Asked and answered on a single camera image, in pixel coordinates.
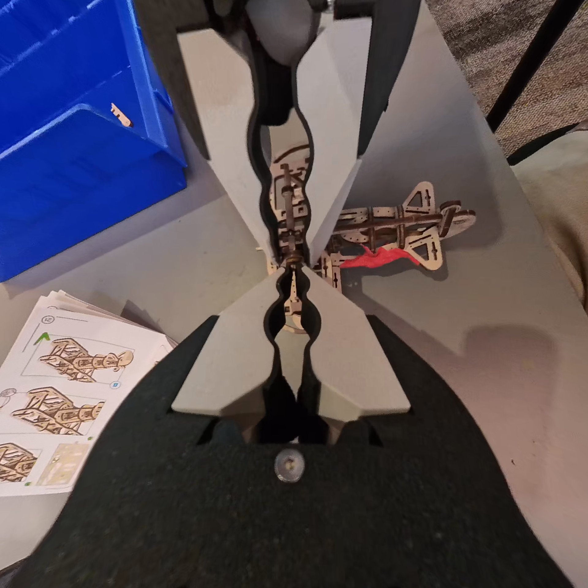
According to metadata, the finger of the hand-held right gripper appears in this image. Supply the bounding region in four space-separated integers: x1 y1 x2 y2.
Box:
177 28 282 275
294 16 383 269

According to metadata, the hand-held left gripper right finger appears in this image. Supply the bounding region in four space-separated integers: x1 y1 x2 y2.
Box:
293 267 411 445

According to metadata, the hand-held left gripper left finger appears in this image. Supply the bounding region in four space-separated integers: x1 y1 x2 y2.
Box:
171 267 291 444

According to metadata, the wooden model airplane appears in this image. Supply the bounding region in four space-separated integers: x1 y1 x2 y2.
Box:
266 143 476 334

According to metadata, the grey desk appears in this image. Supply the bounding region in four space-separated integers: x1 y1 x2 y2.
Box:
0 0 588 588

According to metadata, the assembly instruction booklet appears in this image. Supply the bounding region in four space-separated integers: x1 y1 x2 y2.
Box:
0 289 179 498

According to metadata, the black tripod leg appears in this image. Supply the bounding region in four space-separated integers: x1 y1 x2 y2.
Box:
487 0 580 131

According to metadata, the blue plastic bin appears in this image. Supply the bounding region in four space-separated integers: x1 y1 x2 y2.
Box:
0 0 189 282

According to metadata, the person's beige pants leg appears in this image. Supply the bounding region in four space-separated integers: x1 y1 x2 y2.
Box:
510 133 588 313

